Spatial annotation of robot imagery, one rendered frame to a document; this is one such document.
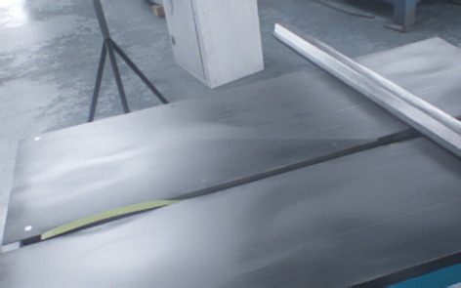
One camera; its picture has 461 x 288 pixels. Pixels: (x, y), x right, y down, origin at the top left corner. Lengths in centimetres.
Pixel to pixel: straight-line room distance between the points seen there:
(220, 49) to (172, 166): 195
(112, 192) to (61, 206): 8
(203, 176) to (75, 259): 22
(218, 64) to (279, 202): 209
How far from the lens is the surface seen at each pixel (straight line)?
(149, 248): 70
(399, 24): 338
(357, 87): 100
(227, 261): 65
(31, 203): 86
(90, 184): 86
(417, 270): 65
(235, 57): 281
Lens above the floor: 119
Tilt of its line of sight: 33 degrees down
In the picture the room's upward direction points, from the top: 8 degrees counter-clockwise
